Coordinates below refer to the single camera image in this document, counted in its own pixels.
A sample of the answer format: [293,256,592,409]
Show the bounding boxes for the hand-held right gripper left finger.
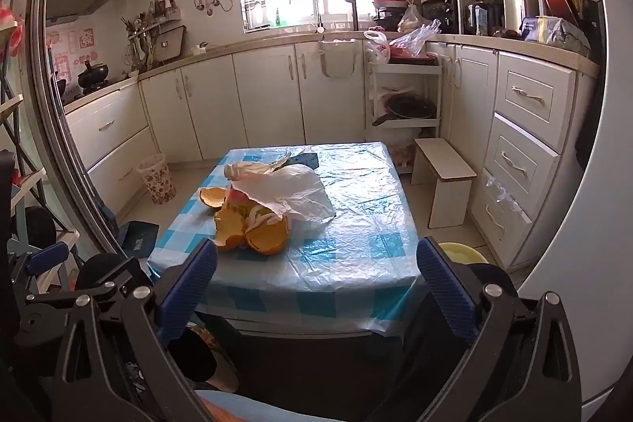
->
[52,238,219,422]

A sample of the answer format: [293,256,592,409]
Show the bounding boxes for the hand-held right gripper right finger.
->
[417,237,583,422]

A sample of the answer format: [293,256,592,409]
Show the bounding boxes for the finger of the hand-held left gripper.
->
[86,256,152,299]
[7,241,75,304]

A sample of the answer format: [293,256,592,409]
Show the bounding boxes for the yellow plastic basin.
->
[438,242,489,265]

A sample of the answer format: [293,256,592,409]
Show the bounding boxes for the orange peel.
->
[214,206,248,253]
[246,214,290,255]
[200,187,231,211]

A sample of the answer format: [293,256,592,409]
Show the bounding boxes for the red yellow snack wrapper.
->
[225,189,263,218]

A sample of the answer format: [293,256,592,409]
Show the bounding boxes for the dark blue box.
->
[119,221,160,261]

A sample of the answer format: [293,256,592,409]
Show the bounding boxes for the floral waste basket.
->
[137,153,177,205]

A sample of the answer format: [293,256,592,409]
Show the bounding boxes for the clear plastic bag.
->
[485,177,532,225]

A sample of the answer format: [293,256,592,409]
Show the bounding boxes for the blue checked plastic tablecloth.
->
[147,142,423,336]

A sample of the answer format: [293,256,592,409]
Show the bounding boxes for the white wooden stool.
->
[410,138,478,230]

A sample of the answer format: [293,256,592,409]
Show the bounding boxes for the cross-braced storage shelf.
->
[0,95,50,235]

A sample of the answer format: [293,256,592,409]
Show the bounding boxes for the clear bag of bread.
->
[390,140,417,168]

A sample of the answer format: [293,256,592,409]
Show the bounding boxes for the white refrigerator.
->
[514,0,631,405]

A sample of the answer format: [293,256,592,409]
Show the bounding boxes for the black wok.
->
[78,61,110,89]

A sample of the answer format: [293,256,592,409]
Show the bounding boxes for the black frying pan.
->
[372,95,438,127]

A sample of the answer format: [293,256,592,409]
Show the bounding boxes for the white drawer cabinet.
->
[470,49,579,269]

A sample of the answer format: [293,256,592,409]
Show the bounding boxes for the white kitchen base cabinets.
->
[64,36,500,215]

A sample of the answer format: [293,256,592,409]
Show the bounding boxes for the white storage rack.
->
[365,53,443,168]

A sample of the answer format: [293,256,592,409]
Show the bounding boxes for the white red plastic bag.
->
[364,30,392,63]

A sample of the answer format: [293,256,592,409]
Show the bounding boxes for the white hanging bin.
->
[319,39,364,80]

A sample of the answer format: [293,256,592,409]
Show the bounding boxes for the clear bag with red food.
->
[390,19,442,58]

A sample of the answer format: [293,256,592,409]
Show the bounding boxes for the black toaster oven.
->
[421,0,458,34]

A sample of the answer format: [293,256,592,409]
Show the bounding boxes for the blue white package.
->
[521,15,591,53]

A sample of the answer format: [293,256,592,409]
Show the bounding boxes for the white electric kettle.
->
[498,0,539,32]

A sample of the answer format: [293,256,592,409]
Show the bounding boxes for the chrome sink faucet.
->
[289,0,324,33]

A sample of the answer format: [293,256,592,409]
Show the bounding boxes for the red hanging pan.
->
[544,0,580,26]

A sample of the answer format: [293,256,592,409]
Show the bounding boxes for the sliding door frame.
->
[27,0,127,257]

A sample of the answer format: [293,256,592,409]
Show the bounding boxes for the red wall stickers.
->
[46,28,96,79]

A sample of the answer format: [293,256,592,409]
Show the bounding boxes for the wall utensil rack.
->
[121,0,187,73]

